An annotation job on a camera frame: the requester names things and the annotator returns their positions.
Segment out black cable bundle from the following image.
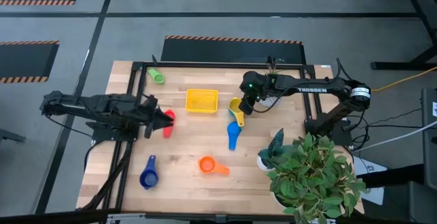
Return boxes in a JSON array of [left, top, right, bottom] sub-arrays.
[[81, 141, 132, 211]]

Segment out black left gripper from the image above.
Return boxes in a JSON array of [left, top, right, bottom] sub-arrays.
[[135, 94, 175, 139]]

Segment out green measuring cup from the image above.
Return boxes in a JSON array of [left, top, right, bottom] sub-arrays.
[[147, 67, 165, 85]]

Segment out leafy plant in white pot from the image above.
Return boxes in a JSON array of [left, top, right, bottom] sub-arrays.
[[266, 132, 369, 224]]

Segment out snake plant in white pot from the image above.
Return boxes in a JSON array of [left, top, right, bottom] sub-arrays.
[[256, 128, 286, 172]]

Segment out black desk leg frame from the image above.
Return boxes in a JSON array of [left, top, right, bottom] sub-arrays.
[[370, 0, 437, 71]]

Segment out black right camera cable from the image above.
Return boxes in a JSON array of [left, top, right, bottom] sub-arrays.
[[254, 92, 286, 114]]

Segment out blue measuring cup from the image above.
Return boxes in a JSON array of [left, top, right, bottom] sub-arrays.
[[227, 121, 242, 150]]

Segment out yellow measuring cup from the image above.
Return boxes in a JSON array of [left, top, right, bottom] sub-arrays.
[[228, 97, 245, 128]]

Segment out navy measuring cup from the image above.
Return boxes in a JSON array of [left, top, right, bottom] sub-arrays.
[[139, 154, 159, 190]]

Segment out orange measuring cup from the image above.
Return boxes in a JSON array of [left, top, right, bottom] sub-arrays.
[[198, 156, 230, 176]]

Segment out yellow plastic basket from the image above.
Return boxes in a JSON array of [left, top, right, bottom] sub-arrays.
[[185, 88, 219, 114]]

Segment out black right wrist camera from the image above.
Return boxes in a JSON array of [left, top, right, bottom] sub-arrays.
[[238, 98, 255, 115]]

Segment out black table frame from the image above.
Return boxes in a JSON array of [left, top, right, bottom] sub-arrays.
[[77, 55, 342, 224]]

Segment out black stand foot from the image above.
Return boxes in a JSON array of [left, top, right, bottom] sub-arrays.
[[0, 128, 27, 143]]

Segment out yellow floor cable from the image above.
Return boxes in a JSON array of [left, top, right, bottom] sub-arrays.
[[371, 66, 437, 92]]

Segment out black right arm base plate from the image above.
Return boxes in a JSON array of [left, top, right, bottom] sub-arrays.
[[305, 113, 352, 146]]

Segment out triangle-patterned succulent planter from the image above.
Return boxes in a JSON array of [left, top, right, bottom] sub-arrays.
[[258, 59, 286, 108]]

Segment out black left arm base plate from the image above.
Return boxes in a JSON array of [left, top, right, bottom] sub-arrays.
[[85, 116, 141, 142]]

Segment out black loose cables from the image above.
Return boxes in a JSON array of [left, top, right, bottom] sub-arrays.
[[351, 107, 423, 150]]

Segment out grey floor cable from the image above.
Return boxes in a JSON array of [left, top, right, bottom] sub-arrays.
[[356, 120, 437, 152]]

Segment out red measuring cup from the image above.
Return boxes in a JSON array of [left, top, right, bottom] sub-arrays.
[[163, 109, 176, 139]]

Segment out white sheet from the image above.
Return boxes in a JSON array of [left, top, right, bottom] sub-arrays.
[[356, 155, 389, 206]]

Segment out black box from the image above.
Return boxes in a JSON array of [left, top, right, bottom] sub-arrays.
[[421, 87, 437, 191]]

